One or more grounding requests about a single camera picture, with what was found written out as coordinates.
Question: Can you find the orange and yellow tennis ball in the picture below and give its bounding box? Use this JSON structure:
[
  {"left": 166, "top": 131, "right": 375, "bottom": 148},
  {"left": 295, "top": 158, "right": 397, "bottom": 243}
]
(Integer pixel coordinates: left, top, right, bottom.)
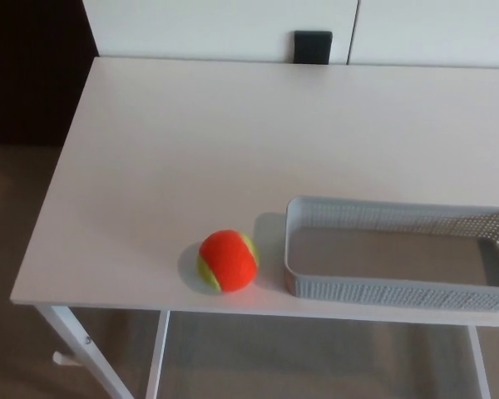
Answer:
[{"left": 196, "top": 229, "right": 260, "bottom": 294}]

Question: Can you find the grey perforated plastic basket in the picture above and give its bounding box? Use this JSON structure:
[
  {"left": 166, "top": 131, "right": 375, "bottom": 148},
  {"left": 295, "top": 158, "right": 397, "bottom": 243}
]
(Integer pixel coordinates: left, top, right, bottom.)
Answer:
[{"left": 284, "top": 195, "right": 499, "bottom": 313}]

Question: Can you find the grey mesh table shelf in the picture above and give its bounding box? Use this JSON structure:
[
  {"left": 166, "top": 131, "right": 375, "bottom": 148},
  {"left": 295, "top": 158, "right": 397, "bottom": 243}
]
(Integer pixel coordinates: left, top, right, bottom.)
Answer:
[{"left": 157, "top": 312, "right": 482, "bottom": 399}]

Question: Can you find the white cabinet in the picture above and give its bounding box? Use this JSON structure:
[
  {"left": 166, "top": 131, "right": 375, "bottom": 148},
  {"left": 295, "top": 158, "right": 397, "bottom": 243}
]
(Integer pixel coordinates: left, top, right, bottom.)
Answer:
[{"left": 84, "top": 0, "right": 499, "bottom": 70}]

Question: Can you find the black wall socket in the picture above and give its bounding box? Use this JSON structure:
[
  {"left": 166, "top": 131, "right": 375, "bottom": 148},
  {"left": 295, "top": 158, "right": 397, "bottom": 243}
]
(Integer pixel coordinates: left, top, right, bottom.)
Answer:
[{"left": 294, "top": 30, "right": 333, "bottom": 66}]

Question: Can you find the white metal table frame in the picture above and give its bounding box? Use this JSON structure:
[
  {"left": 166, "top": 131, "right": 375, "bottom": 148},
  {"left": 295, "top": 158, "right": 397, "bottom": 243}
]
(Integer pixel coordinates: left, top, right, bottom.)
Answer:
[{"left": 36, "top": 305, "right": 494, "bottom": 399}]

